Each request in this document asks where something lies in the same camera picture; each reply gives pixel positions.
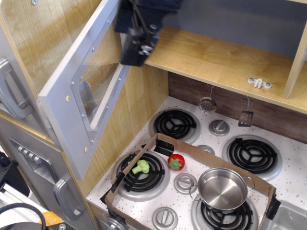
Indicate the back right black burner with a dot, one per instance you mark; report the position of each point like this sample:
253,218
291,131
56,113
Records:
254,154

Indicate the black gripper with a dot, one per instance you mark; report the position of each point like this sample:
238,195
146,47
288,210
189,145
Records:
141,21

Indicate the silver knob middle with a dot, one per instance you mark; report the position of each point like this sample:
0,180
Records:
206,148

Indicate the silver fridge handle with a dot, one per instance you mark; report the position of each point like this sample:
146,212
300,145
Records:
59,194
8,85

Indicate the steel sink basin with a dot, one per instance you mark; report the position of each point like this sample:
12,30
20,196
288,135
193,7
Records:
282,215

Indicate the hanging small metal spatula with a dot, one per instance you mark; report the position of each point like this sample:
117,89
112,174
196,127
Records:
246,117

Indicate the orange object bottom left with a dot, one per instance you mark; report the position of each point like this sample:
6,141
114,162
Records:
51,218

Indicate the silver knob centre front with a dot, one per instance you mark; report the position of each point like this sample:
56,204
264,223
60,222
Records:
185,184

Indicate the back left black burner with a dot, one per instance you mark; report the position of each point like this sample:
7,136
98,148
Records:
176,123

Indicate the silver knob back centre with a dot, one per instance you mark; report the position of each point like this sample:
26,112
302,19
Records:
219,128

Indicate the silver upper fridge handle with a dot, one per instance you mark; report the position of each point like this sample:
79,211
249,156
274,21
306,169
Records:
8,85

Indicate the front right black burner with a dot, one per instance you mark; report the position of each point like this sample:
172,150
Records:
243,218

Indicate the silver lower fridge handle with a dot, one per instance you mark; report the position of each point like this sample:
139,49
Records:
59,194

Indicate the white door latch clip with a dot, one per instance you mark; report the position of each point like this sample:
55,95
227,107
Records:
259,83

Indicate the silver oven knob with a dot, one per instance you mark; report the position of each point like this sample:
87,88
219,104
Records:
113,224

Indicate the red toy strawberry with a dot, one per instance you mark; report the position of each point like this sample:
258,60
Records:
176,162

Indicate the silver knob front edge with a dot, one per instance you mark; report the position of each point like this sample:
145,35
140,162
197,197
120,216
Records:
165,218

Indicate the wooden microwave shelf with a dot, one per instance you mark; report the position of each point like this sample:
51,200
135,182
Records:
228,65

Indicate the black burner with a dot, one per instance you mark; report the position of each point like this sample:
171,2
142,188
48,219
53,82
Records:
141,187
176,123
243,218
254,154

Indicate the hanging round metal strainer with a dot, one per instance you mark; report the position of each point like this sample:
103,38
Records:
207,104

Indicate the silver fridge dispenser panel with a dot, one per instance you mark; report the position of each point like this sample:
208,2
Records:
36,163

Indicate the steel pot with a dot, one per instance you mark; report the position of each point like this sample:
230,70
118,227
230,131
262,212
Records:
223,190

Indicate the green toy broccoli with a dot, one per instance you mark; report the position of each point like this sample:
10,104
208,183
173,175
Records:
142,166

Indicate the silver microwave door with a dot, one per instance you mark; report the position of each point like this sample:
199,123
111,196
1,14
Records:
79,97

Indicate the front left black burner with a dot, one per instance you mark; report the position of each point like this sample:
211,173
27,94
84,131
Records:
141,187

